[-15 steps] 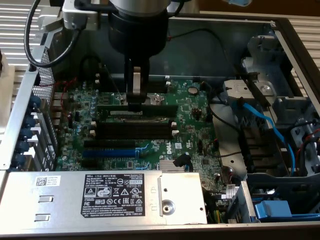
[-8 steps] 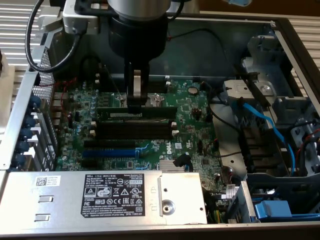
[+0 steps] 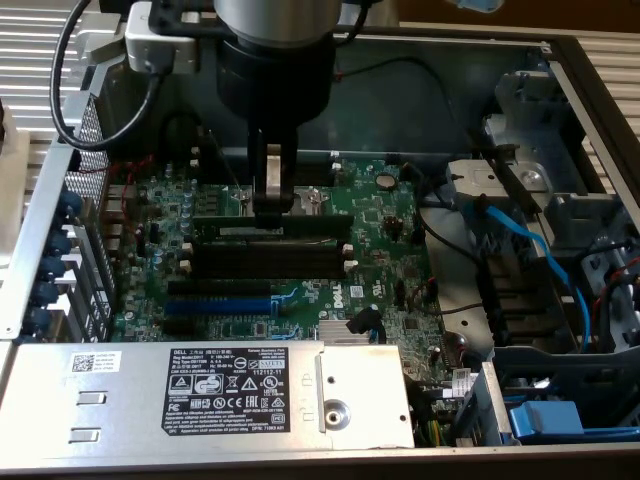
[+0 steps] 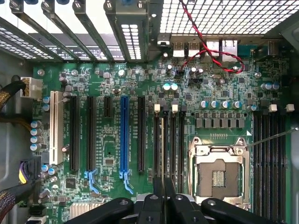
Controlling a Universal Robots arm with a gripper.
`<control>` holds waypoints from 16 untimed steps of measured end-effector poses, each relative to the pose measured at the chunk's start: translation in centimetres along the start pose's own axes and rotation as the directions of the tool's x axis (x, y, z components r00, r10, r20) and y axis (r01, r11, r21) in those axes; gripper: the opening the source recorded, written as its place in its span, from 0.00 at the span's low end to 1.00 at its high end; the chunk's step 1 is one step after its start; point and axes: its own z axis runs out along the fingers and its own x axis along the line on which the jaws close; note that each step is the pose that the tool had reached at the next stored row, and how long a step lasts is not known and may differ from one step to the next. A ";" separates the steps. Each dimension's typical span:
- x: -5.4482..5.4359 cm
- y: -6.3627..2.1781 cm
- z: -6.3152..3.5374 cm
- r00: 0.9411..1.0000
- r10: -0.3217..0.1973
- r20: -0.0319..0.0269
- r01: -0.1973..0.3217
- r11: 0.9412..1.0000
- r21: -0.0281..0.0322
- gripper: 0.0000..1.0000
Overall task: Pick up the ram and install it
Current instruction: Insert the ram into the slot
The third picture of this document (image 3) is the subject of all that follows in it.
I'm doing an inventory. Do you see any red and black twisted wire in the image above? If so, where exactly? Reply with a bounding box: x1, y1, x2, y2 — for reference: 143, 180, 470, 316
74, 153, 155, 187

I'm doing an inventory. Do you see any open metal PC case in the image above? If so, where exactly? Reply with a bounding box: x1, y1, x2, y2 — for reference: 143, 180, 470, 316
0, 12, 640, 474

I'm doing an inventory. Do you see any black camera cable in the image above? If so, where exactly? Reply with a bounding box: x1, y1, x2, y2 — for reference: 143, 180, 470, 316
49, 0, 169, 151

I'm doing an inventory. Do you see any silver power supply unit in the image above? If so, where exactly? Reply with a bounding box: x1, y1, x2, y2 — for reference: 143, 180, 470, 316
0, 342, 416, 451

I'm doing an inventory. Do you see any thin black wire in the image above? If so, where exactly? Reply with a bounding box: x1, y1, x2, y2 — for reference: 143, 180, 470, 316
335, 55, 457, 169

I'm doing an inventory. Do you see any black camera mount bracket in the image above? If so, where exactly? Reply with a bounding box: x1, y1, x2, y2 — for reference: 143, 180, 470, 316
144, 0, 226, 39

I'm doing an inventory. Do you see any yellow and black wire bundle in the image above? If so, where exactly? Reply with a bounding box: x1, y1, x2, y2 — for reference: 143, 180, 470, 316
412, 382, 454, 449

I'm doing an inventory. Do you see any green motherboard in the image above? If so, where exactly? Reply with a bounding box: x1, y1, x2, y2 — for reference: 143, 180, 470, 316
102, 149, 454, 351

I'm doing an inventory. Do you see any silver disk bay cage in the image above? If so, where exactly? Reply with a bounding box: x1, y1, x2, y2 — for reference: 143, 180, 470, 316
444, 69, 640, 351

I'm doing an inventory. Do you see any long black expansion slot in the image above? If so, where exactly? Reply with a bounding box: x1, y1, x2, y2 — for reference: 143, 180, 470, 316
167, 279, 274, 297

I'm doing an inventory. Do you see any silver CPU socket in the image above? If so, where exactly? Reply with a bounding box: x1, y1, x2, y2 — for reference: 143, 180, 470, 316
230, 183, 332, 217

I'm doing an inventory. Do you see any black angled wire plug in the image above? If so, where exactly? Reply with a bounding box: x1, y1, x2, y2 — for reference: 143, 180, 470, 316
347, 304, 384, 337

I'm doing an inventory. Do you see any dark plastic drive bay frame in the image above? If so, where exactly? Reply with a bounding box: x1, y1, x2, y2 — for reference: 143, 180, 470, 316
492, 344, 640, 446

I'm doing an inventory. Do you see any thin red wire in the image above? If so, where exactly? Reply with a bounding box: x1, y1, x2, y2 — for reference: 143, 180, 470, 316
592, 263, 640, 314

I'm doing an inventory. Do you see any long blue expansion slot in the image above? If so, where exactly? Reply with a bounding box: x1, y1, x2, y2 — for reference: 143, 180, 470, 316
164, 294, 287, 317

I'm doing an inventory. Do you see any blue plastic release latch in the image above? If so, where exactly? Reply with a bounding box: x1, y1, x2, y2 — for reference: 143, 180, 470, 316
507, 399, 586, 444

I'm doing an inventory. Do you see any black RAM slot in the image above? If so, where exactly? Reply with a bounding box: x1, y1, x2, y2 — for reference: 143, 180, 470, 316
193, 240, 346, 252
197, 149, 344, 161
180, 243, 355, 261
192, 257, 346, 270
199, 167, 344, 178
199, 158, 344, 170
178, 259, 359, 280
199, 174, 341, 186

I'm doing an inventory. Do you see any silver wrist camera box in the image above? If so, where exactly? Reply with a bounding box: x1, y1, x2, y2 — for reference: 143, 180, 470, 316
124, 2, 201, 75

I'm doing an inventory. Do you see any silver finned heatsink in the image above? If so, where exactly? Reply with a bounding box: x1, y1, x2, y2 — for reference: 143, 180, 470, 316
318, 319, 374, 346

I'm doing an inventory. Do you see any green RAM stick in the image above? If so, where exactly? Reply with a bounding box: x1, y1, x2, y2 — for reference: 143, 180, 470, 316
192, 210, 355, 242

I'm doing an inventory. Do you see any white wire tag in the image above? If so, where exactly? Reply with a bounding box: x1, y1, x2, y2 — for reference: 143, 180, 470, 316
446, 367, 482, 397

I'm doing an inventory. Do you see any blue flat disk wire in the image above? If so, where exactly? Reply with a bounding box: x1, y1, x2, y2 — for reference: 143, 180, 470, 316
459, 197, 595, 326

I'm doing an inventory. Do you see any blue slot cover clip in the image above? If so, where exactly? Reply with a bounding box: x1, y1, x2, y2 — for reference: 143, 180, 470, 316
35, 280, 64, 307
49, 227, 76, 256
42, 254, 69, 281
28, 307, 57, 335
53, 192, 82, 224

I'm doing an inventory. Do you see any thin silver locking lever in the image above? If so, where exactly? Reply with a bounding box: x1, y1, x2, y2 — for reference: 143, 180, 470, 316
208, 128, 242, 197

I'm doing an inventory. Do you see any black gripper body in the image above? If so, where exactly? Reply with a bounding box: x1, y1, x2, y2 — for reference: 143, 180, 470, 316
214, 37, 337, 134

